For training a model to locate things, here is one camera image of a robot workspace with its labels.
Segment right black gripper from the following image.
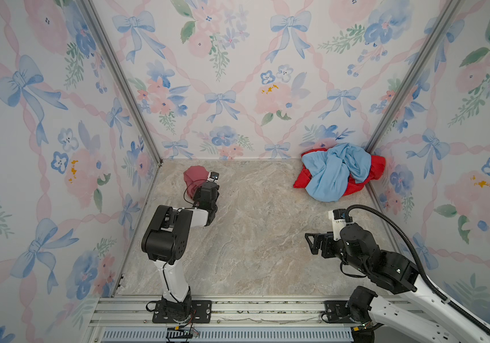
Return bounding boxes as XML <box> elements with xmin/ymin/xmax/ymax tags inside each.
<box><xmin>304</xmin><ymin>231</ymin><xmax>369</xmax><ymax>277</ymax></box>

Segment maroon pink cloth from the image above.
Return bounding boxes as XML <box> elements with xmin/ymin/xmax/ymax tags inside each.
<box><xmin>184</xmin><ymin>166</ymin><xmax>210</xmax><ymax>200</ymax></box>

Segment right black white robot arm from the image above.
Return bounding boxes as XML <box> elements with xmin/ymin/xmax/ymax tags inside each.
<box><xmin>304</xmin><ymin>224</ymin><xmax>490</xmax><ymax>342</ymax></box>

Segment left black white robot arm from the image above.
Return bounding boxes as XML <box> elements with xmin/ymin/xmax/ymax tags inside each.
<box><xmin>141</xmin><ymin>172</ymin><xmax>219</xmax><ymax>323</ymax></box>

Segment light blue cloth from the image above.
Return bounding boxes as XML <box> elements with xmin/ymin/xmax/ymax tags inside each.
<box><xmin>302</xmin><ymin>144</ymin><xmax>372</xmax><ymax>202</ymax></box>

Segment bright red cloth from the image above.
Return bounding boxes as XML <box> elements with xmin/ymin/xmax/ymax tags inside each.
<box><xmin>293</xmin><ymin>156</ymin><xmax>386</xmax><ymax>197</ymax></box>

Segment white ventilation grille strip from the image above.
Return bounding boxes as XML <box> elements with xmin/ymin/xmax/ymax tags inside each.
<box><xmin>99</xmin><ymin>327</ymin><xmax>354</xmax><ymax>342</ymax></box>

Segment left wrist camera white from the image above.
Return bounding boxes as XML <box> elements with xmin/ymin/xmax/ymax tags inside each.
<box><xmin>208</xmin><ymin>171</ymin><xmax>219</xmax><ymax>182</ymax></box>

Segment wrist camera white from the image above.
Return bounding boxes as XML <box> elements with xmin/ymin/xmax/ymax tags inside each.
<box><xmin>328</xmin><ymin>209</ymin><xmax>348</xmax><ymax>241</ymax></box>
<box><xmin>208</xmin><ymin>171</ymin><xmax>219</xmax><ymax>182</ymax></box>

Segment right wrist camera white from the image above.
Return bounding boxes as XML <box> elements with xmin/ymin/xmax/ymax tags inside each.
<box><xmin>328</xmin><ymin>209</ymin><xmax>348</xmax><ymax>241</ymax></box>

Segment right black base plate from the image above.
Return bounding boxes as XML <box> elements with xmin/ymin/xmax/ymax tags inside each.
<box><xmin>321</xmin><ymin>300</ymin><xmax>354</xmax><ymax>324</ymax></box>

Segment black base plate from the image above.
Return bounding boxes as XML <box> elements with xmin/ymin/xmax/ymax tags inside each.
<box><xmin>146</xmin><ymin>299</ymin><xmax>213</xmax><ymax>324</ymax></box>
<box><xmin>321</xmin><ymin>300</ymin><xmax>354</xmax><ymax>324</ymax></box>

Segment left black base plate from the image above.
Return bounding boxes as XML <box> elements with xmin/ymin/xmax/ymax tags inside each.
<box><xmin>146</xmin><ymin>299</ymin><xmax>213</xmax><ymax>324</ymax></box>

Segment black corrugated cable conduit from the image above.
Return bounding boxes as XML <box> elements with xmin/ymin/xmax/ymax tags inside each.
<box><xmin>344</xmin><ymin>204</ymin><xmax>490</xmax><ymax>342</ymax></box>

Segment aluminium rail frame front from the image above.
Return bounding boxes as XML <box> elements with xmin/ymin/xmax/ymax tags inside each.
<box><xmin>83</xmin><ymin>294</ymin><xmax>456</xmax><ymax>343</ymax></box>

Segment left aluminium corner post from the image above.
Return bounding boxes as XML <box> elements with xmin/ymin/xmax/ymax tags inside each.
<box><xmin>76</xmin><ymin>0</ymin><xmax>163</xmax><ymax>167</ymax></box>

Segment aluminium corner post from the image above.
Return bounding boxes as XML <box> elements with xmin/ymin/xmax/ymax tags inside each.
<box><xmin>76</xmin><ymin>0</ymin><xmax>163</xmax><ymax>167</ymax></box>
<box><xmin>365</xmin><ymin>0</ymin><xmax>464</xmax><ymax>153</ymax></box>

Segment right aluminium corner post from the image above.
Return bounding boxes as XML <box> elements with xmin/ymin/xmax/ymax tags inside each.
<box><xmin>365</xmin><ymin>0</ymin><xmax>464</xmax><ymax>153</ymax></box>

